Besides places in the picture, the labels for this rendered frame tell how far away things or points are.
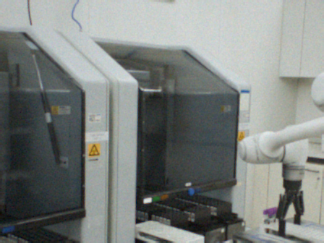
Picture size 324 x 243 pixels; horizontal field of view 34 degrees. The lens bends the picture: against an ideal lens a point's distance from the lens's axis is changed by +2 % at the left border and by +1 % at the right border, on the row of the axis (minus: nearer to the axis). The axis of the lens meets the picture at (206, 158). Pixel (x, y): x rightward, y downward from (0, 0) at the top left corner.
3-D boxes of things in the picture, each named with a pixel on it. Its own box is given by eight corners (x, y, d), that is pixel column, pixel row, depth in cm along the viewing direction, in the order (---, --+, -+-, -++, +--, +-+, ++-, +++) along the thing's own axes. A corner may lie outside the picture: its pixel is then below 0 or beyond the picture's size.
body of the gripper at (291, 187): (294, 181, 198) (293, 205, 200) (307, 178, 205) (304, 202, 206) (278, 178, 203) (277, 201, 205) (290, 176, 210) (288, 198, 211)
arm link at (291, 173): (309, 165, 203) (308, 179, 204) (290, 162, 210) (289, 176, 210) (296, 167, 197) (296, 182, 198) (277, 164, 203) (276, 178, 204)
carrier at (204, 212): (207, 219, 235) (208, 207, 234) (211, 220, 234) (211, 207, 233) (190, 224, 226) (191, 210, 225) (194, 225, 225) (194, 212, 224)
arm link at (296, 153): (296, 161, 210) (269, 163, 205) (299, 124, 208) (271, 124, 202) (312, 166, 200) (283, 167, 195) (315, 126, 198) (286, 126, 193)
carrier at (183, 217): (184, 226, 223) (185, 212, 222) (188, 226, 222) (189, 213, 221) (165, 231, 215) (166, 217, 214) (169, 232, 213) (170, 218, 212)
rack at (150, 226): (132, 240, 207) (132, 225, 206) (150, 235, 214) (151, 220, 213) (186, 259, 188) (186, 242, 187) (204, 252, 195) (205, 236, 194)
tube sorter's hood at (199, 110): (63, 184, 231) (62, 38, 221) (161, 169, 276) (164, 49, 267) (141, 205, 198) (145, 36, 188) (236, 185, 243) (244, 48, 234)
